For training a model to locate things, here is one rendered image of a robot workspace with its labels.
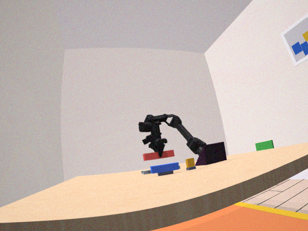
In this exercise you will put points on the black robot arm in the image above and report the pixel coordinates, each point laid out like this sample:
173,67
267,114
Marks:
152,123

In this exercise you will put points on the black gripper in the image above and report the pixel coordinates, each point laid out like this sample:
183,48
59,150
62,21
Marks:
158,145

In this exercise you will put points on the yellow rectangular block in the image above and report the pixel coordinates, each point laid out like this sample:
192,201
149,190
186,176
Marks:
190,162

